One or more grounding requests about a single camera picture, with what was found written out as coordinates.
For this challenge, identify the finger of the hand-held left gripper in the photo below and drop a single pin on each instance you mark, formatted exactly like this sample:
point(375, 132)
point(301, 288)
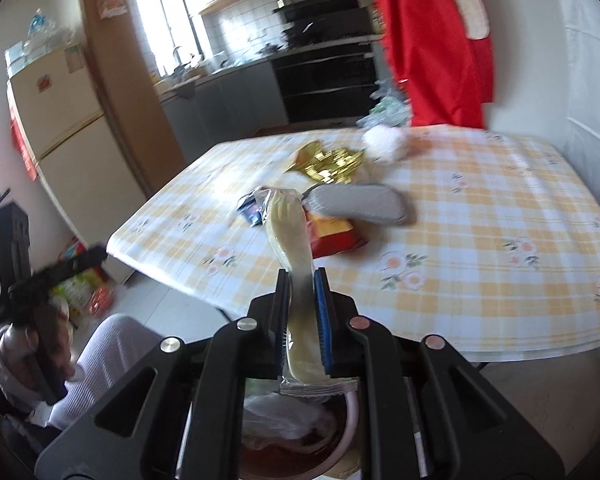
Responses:
point(70, 265)

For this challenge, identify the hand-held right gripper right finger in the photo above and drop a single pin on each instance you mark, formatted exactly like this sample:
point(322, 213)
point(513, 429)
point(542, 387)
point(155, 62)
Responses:
point(322, 320)

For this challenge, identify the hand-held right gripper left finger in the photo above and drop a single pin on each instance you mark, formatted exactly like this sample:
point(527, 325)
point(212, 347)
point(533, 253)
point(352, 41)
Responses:
point(282, 310)

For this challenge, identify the white plastic fork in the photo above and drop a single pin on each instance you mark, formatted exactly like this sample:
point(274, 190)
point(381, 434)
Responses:
point(287, 230)

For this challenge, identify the orange and red snack packet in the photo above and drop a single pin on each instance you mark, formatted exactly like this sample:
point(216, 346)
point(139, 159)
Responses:
point(332, 237)

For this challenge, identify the blue white wrapper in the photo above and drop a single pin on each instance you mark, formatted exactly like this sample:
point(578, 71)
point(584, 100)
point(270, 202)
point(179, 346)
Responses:
point(252, 210)

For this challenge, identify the clear plastic wrapper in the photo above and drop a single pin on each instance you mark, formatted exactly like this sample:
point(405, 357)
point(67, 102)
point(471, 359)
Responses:
point(280, 420)

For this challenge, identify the pink brown plastic basin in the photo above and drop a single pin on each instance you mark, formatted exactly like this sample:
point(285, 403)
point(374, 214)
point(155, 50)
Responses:
point(290, 462)

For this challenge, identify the golden brown wrapper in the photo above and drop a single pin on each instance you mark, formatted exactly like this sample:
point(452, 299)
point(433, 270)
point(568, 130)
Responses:
point(330, 162)

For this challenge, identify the white foam fruit net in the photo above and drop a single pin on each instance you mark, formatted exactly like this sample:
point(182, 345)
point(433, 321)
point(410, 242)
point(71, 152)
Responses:
point(385, 142)

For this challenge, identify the person's left forearm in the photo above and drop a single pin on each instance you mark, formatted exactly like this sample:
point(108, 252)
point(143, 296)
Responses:
point(0, 402)

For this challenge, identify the person's left hand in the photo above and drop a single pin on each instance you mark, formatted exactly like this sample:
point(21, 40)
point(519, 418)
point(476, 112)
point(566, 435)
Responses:
point(15, 360)

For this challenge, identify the colourful packaging bags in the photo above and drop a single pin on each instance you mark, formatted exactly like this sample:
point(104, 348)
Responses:
point(80, 285)

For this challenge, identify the red hanging cloth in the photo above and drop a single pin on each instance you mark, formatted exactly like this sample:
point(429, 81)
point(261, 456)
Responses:
point(22, 150)

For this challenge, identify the person's white trouser leg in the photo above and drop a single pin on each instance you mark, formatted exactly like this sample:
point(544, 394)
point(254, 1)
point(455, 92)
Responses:
point(110, 355)

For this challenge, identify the cream refrigerator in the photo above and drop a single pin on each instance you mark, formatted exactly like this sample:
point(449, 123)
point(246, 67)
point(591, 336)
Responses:
point(70, 160)

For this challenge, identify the yellow checked floral tablecloth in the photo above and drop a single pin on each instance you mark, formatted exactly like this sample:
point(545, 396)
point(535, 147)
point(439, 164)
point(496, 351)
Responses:
point(480, 240)

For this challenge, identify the grey base cabinets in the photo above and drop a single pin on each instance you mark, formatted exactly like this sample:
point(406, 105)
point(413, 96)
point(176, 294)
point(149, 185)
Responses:
point(230, 105)

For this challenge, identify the clear plastic bags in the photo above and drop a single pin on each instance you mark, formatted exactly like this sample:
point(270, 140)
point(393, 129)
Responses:
point(40, 35)

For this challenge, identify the large printed shopping bags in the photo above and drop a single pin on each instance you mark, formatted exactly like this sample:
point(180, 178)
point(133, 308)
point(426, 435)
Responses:
point(387, 107)

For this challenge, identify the black built-in oven stove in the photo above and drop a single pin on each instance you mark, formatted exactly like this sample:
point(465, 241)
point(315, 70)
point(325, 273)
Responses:
point(325, 85)

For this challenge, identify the curved steel faucet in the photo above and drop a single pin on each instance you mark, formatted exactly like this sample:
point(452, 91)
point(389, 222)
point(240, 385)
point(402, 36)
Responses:
point(179, 55)

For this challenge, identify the dark framed window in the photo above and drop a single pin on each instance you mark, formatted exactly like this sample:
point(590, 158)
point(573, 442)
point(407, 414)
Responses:
point(165, 25)

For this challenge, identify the red hanging apron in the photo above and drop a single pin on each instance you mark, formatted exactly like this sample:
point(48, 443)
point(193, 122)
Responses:
point(430, 60)

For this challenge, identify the black range hood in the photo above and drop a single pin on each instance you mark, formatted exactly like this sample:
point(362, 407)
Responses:
point(325, 12)

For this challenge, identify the wooden door frame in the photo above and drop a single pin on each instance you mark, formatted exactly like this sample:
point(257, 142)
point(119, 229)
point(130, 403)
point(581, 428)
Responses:
point(130, 110)

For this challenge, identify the white plastic wall sheet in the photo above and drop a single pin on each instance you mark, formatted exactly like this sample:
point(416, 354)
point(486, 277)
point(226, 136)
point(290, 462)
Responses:
point(580, 85)

